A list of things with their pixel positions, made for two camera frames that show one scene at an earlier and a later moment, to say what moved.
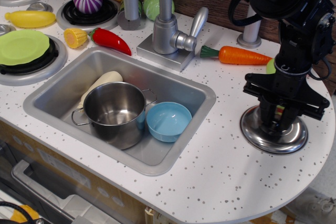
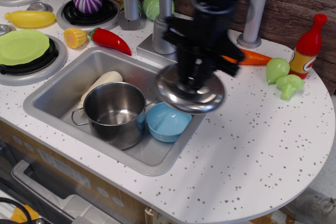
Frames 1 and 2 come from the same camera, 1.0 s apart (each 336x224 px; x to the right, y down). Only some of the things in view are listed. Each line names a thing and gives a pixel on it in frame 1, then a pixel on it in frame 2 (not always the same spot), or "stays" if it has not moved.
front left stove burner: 50,66 stays
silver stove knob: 40,6 stays
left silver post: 129,19 stays
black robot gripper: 287,85 -> 206,36
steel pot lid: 270,138 -> 188,95
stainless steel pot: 116,110 stays
